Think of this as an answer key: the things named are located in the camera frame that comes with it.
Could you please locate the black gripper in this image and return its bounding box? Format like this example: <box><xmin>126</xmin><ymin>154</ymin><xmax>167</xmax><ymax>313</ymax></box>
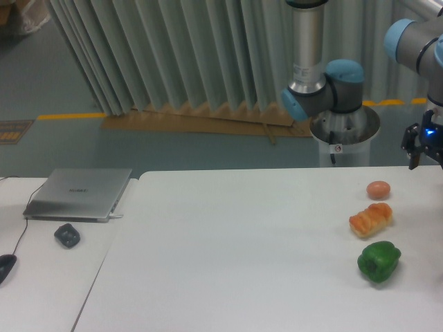
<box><xmin>401</xmin><ymin>109</ymin><xmax>442</xmax><ymax>170</ymax></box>

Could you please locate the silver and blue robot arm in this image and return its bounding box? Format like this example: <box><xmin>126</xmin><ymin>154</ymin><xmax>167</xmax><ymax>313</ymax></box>
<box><xmin>281</xmin><ymin>1</ymin><xmax>442</xmax><ymax>168</ymax></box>

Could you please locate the brown egg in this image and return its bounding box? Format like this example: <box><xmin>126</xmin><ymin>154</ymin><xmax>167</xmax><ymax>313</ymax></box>
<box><xmin>366</xmin><ymin>181</ymin><xmax>391</xmax><ymax>201</ymax></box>

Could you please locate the orange bread loaf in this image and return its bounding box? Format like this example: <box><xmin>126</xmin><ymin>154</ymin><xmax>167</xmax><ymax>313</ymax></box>
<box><xmin>349</xmin><ymin>203</ymin><xmax>392</xmax><ymax>239</ymax></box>

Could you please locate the green bell pepper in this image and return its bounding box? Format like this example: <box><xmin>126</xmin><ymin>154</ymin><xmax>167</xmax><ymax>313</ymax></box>
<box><xmin>357</xmin><ymin>241</ymin><xmax>401</xmax><ymax>284</ymax></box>

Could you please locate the pale green folding curtain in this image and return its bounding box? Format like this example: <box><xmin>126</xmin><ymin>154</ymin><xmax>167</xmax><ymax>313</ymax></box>
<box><xmin>46</xmin><ymin>0</ymin><xmax>443</xmax><ymax>117</ymax></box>

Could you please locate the silver closed laptop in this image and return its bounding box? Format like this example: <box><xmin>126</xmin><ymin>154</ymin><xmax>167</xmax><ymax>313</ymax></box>
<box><xmin>23</xmin><ymin>168</ymin><xmax>132</xmax><ymax>222</ymax></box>

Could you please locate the black small controller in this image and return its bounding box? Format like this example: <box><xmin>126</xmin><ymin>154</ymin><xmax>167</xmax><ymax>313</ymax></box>
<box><xmin>54</xmin><ymin>223</ymin><xmax>81</xmax><ymax>249</ymax></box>

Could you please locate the clear plastic wrapped box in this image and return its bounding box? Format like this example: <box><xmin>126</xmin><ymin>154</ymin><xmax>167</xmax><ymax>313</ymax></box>
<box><xmin>1</xmin><ymin>0</ymin><xmax>51</xmax><ymax>37</ymax></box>

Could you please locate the black computer mouse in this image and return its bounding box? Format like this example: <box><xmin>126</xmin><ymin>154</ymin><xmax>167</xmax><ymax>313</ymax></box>
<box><xmin>0</xmin><ymin>254</ymin><xmax>17</xmax><ymax>284</ymax></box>

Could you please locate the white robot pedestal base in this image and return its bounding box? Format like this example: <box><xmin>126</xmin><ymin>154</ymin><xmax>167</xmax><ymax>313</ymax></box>
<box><xmin>309</xmin><ymin>106</ymin><xmax>381</xmax><ymax>167</ymax></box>

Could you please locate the black mouse cable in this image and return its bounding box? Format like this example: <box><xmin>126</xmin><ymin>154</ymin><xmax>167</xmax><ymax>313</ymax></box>
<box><xmin>0</xmin><ymin>176</ymin><xmax>44</xmax><ymax>256</ymax></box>

